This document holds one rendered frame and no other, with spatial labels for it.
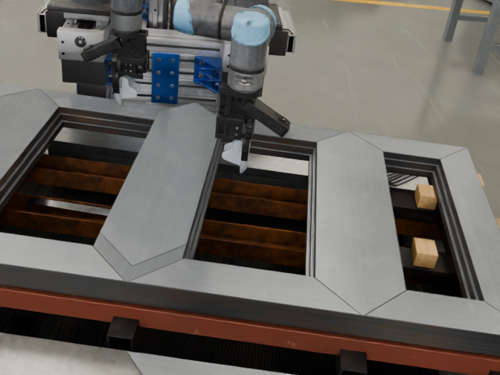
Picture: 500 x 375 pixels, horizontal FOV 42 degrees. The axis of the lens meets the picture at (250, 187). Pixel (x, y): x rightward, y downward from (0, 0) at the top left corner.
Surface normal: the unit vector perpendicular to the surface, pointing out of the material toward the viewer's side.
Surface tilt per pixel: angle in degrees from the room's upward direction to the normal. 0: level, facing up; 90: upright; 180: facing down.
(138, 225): 0
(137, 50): 90
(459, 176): 0
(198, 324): 90
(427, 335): 90
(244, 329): 90
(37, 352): 0
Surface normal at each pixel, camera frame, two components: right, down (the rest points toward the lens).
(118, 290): -0.09, 0.54
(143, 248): 0.11, -0.83
